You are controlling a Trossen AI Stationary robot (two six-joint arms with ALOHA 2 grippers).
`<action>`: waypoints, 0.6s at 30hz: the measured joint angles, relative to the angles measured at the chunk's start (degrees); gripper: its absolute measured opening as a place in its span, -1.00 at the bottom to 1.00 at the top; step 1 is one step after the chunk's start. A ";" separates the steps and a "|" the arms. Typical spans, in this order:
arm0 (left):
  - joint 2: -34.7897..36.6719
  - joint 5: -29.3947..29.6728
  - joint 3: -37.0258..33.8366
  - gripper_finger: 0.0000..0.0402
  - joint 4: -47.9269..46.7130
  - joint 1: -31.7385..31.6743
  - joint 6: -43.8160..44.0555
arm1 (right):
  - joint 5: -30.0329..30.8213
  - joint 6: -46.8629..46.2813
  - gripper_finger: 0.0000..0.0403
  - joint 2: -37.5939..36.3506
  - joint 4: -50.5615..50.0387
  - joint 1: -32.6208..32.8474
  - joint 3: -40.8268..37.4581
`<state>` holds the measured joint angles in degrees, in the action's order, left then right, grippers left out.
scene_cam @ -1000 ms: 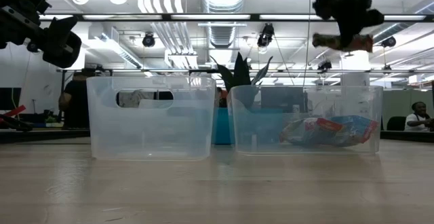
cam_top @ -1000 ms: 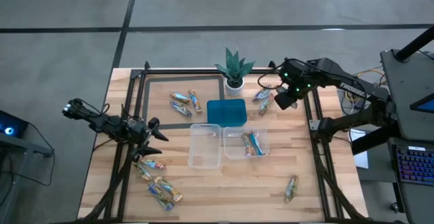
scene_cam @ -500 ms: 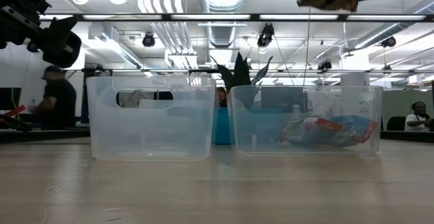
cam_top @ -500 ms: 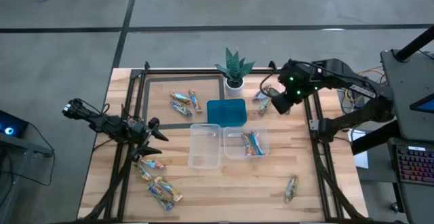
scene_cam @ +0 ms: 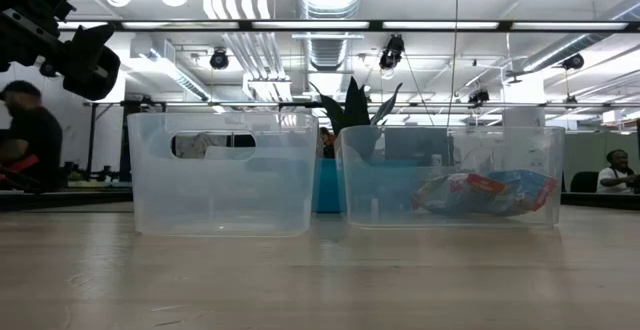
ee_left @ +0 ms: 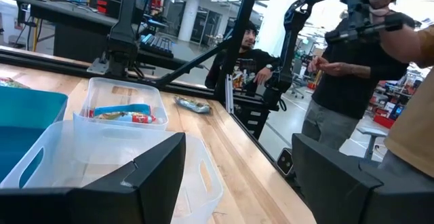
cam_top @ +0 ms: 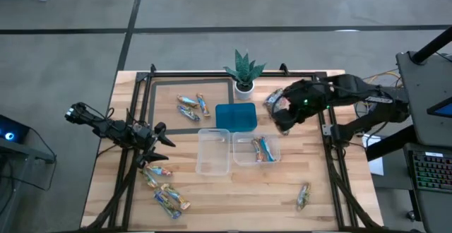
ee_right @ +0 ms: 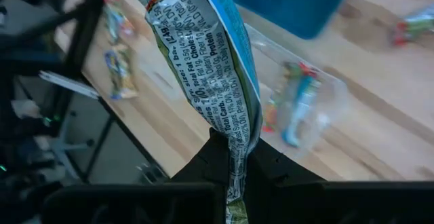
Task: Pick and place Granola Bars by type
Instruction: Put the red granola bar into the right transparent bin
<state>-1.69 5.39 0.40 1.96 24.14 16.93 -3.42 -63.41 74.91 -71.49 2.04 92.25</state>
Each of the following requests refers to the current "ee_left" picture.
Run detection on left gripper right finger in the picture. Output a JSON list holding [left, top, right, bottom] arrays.
[[291, 132, 384, 224]]

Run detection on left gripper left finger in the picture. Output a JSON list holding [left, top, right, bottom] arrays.
[[71, 132, 186, 224]]

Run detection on green silver granola bar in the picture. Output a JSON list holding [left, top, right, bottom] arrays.
[[0, 77, 31, 90]]

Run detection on clear plastic bin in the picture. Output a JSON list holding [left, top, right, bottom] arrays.
[[0, 120, 224, 224], [73, 77, 170, 132]]

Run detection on red storage box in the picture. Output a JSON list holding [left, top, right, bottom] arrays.
[[372, 113, 396, 130]]

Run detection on person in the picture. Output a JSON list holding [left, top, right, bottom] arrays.
[[368, 0, 434, 179], [300, 10, 410, 151], [204, 20, 283, 98]]

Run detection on black drawer unit white labels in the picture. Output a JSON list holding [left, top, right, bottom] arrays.
[[233, 96, 272, 141]]

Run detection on silver aluminium extrusion piece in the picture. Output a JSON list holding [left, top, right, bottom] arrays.
[[224, 73, 235, 115]]

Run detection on blue plastic bin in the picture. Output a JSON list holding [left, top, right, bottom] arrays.
[[0, 86, 68, 183]]

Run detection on RGB backlit keyboard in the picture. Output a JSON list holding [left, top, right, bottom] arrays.
[[140, 33, 175, 59]]

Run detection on grey desk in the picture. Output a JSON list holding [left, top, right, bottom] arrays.
[[13, 0, 218, 72]]

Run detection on small black silver camera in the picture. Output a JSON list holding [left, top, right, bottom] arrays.
[[275, 147, 294, 176]]

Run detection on black aluminium frame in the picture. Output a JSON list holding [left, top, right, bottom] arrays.
[[0, 0, 282, 140]]

